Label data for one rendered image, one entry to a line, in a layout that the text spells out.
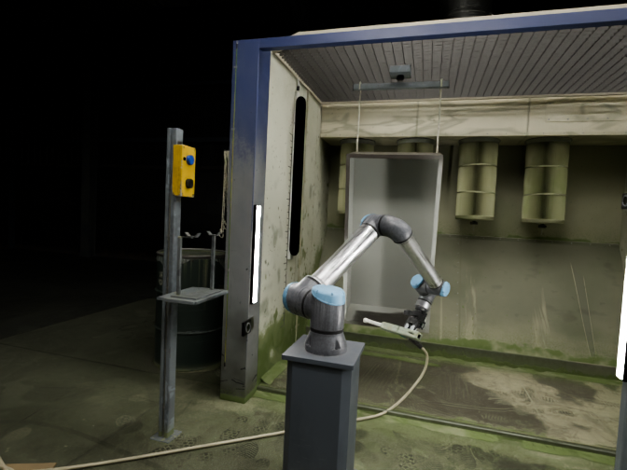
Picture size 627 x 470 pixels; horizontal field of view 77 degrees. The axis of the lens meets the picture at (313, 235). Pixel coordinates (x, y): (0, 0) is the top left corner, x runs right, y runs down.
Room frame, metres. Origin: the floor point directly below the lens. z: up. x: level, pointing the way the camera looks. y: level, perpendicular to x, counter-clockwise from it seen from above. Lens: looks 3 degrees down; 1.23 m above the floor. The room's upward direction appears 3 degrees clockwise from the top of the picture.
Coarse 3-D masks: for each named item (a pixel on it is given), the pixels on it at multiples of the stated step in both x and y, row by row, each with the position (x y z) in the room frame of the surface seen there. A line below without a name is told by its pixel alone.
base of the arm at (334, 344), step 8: (312, 328) 1.68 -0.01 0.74; (312, 336) 1.67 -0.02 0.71; (320, 336) 1.65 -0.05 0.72; (328, 336) 1.64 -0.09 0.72; (336, 336) 1.65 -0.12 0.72; (304, 344) 1.71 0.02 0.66; (312, 344) 1.65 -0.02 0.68; (320, 344) 1.63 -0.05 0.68; (328, 344) 1.63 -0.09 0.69; (336, 344) 1.65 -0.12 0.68; (344, 344) 1.68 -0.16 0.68; (312, 352) 1.64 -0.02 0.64; (320, 352) 1.63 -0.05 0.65; (328, 352) 1.62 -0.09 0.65; (336, 352) 1.63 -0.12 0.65; (344, 352) 1.67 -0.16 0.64
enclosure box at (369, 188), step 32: (352, 160) 2.82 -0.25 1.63; (384, 160) 2.85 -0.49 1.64; (416, 160) 2.80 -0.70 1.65; (352, 192) 2.90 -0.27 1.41; (384, 192) 2.90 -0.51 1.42; (416, 192) 2.84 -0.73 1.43; (352, 224) 2.99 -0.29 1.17; (416, 224) 2.88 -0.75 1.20; (384, 256) 2.99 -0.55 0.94; (352, 288) 3.10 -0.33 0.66; (384, 288) 3.04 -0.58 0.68; (352, 320) 2.84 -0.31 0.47; (384, 320) 2.84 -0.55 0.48
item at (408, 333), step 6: (366, 318) 2.66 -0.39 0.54; (372, 324) 2.60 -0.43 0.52; (378, 324) 2.55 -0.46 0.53; (384, 324) 2.50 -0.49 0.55; (390, 324) 2.47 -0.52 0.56; (384, 330) 2.51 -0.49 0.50; (390, 330) 2.43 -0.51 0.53; (396, 330) 2.40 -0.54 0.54; (402, 330) 2.36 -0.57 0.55; (408, 330) 2.33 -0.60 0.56; (414, 330) 2.31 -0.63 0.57; (408, 336) 2.31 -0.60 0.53; (414, 336) 2.27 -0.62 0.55; (420, 336) 2.28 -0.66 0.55; (414, 342) 2.40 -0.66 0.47; (420, 348) 2.44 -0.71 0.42
